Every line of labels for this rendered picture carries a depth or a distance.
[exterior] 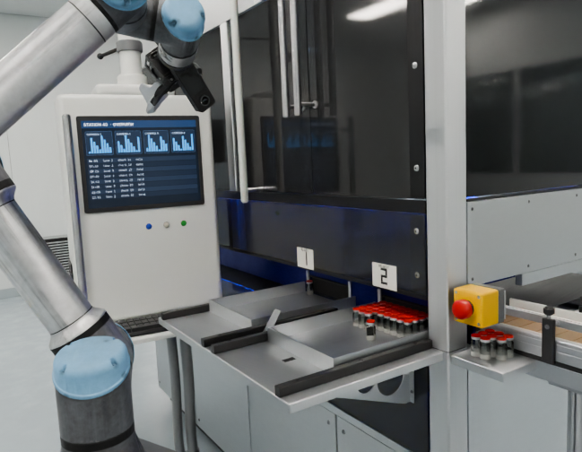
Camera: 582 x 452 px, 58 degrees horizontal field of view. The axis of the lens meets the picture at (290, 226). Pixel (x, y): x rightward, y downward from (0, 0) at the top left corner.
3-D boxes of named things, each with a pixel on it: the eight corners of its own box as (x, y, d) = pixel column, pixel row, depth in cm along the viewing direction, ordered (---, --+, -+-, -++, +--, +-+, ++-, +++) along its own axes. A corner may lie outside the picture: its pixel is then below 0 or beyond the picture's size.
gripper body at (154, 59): (170, 49, 118) (175, 21, 107) (195, 80, 119) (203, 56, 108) (143, 67, 116) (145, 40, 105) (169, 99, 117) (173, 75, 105)
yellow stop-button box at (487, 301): (475, 314, 115) (475, 282, 114) (504, 322, 109) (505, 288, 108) (452, 321, 111) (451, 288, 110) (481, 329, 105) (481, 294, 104)
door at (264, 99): (239, 190, 191) (230, 21, 184) (314, 194, 152) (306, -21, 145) (238, 190, 191) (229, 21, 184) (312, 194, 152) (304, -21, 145)
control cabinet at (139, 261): (209, 293, 211) (195, 91, 201) (224, 304, 194) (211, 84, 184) (73, 314, 189) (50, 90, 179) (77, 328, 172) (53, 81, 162)
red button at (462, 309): (462, 314, 110) (461, 295, 109) (478, 318, 107) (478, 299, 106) (449, 317, 108) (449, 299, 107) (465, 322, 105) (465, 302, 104)
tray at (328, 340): (374, 314, 145) (374, 301, 145) (449, 338, 124) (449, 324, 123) (267, 341, 127) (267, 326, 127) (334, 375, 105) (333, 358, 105)
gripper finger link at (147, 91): (134, 96, 122) (155, 70, 117) (152, 117, 123) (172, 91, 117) (125, 99, 120) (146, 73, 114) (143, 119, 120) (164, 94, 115)
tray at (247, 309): (304, 291, 174) (304, 281, 173) (355, 308, 152) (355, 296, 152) (209, 311, 156) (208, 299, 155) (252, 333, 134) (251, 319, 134)
